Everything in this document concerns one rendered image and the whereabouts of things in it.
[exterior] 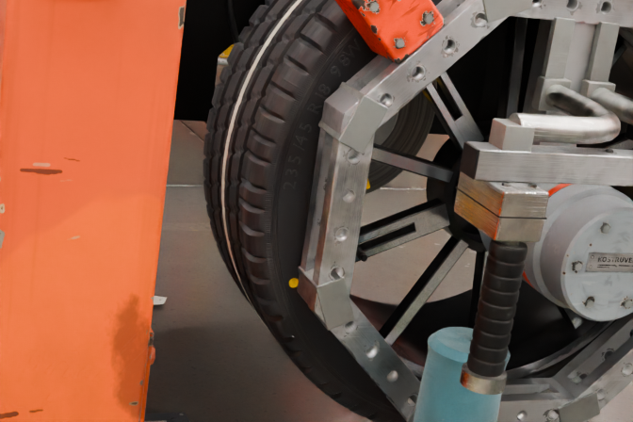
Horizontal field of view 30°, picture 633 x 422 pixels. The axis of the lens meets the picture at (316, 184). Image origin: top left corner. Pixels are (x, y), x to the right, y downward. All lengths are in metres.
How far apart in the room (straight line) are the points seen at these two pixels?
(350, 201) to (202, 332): 1.84
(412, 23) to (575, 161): 0.23
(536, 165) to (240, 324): 2.10
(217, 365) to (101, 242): 1.79
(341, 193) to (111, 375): 0.31
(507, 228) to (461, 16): 0.27
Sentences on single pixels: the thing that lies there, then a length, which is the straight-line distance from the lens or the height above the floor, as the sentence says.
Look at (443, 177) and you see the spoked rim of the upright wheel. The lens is 1.43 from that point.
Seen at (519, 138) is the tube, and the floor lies 0.99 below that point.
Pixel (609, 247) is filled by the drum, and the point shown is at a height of 0.87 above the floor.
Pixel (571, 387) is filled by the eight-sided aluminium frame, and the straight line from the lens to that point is 1.53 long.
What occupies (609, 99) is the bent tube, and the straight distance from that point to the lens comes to 1.33.
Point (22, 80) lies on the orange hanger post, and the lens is 1.08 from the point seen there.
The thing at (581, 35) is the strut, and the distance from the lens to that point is 1.35.
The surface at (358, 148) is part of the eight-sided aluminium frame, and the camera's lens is 1.25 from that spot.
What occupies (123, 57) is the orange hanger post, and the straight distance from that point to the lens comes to 1.09.
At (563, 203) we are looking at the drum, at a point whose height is 0.90.
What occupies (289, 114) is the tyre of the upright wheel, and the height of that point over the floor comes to 0.94.
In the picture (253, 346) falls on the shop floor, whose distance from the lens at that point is 3.04.
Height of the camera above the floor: 1.22
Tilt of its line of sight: 16 degrees down
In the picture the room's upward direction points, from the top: 8 degrees clockwise
